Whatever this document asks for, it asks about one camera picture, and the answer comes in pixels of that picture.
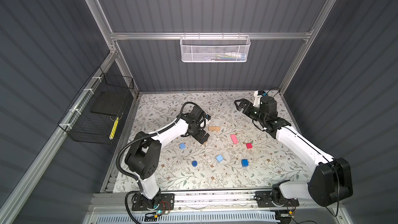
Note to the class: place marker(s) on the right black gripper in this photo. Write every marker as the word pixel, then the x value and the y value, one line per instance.
pixel 248 107

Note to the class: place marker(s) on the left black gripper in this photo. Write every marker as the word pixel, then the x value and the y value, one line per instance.
pixel 198 137

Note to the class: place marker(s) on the natural wood plank block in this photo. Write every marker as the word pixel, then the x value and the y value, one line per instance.
pixel 213 128

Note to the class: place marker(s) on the blue cube block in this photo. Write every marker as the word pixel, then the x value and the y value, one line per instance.
pixel 244 163

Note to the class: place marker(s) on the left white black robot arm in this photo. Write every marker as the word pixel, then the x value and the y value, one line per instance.
pixel 139 159

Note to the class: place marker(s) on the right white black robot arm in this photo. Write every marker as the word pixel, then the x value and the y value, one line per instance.
pixel 330 178

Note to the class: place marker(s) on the pink rectangular block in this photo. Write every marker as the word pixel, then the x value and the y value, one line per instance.
pixel 234 139

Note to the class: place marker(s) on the light blue square block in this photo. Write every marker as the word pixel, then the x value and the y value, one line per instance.
pixel 219 158

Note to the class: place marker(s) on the floral patterned table mat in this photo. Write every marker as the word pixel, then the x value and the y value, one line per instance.
pixel 270 161

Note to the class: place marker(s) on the markers in white basket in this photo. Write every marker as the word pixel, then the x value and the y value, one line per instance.
pixel 229 56

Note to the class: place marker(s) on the yellow marker in basket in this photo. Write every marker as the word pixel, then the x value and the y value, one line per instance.
pixel 114 129

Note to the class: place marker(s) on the black pad in basket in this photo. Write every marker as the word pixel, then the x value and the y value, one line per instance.
pixel 109 104

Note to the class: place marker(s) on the white wire mesh basket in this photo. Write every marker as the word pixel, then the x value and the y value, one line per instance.
pixel 195 48

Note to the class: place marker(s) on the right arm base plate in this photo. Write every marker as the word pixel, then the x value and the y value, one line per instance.
pixel 264 198

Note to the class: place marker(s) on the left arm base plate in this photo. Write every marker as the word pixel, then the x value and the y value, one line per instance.
pixel 161 202

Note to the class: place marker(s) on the black wire basket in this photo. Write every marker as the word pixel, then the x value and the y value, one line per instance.
pixel 83 126

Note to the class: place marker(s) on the white ventilated cable duct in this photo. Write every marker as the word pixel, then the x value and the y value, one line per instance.
pixel 211 217

